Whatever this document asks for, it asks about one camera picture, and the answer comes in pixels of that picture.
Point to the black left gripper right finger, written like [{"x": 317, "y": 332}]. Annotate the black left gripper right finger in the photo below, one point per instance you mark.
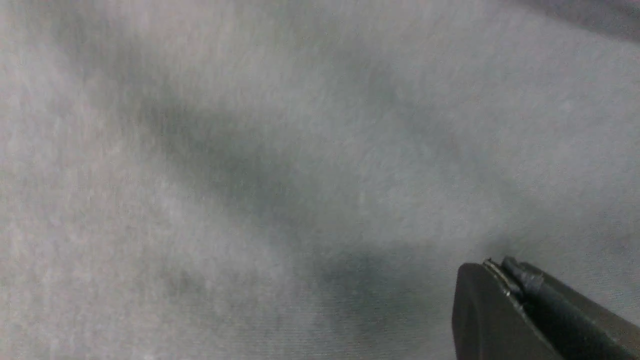
[{"x": 577, "y": 327}]

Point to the dark gray long-sleeved shirt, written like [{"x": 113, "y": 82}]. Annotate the dark gray long-sleeved shirt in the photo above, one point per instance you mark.
[{"x": 301, "y": 179}]

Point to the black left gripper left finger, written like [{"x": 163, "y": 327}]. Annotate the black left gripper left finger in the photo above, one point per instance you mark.
[{"x": 488, "y": 321}]

